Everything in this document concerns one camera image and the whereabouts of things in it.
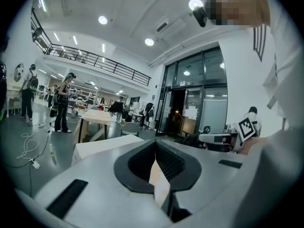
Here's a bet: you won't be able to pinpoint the glass entrance door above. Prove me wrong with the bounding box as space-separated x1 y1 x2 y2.
154 46 229 139

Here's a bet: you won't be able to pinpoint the coat on rack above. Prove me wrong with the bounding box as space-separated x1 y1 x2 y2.
143 102 155 128

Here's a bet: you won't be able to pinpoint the black head camera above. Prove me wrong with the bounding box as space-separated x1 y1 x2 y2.
192 6 209 28

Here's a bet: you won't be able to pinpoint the table with cream cloth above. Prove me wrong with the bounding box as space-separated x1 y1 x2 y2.
73 109 113 144

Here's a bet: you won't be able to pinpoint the person's right forearm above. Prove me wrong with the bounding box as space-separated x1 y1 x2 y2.
239 136 269 155

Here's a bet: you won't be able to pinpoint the white paper notices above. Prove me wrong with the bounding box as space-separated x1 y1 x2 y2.
183 106 199 121

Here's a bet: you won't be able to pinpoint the black balcony railing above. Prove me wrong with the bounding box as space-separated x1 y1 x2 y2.
30 7 152 87

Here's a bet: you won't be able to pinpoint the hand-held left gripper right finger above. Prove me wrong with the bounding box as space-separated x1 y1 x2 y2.
155 124 304 228

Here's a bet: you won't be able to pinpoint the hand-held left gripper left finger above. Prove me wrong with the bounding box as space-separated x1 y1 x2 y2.
14 139 172 228

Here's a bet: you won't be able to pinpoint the white side table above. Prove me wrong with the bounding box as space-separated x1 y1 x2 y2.
5 84 24 118

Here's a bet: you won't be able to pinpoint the white power strip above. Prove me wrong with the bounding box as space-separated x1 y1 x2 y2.
29 158 41 170

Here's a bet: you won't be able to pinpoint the person's white striped shirt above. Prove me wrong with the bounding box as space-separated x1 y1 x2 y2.
247 0 304 131

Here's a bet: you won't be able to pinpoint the white floor cable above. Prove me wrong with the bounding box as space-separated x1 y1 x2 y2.
16 132 40 161

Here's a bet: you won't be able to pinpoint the black backpack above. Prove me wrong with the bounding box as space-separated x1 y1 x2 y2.
28 73 39 92

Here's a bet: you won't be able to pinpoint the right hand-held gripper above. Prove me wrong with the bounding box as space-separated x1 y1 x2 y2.
199 116 258 153

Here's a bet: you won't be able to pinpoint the grey chair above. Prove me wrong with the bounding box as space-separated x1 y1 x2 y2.
120 122 141 138

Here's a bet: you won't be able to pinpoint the person's head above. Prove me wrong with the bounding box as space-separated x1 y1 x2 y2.
206 0 272 28

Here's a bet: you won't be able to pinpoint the black floor cable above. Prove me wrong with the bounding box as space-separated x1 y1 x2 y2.
4 129 52 197

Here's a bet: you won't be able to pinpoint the ceiling air conditioner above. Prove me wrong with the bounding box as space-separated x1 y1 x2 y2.
154 17 189 41

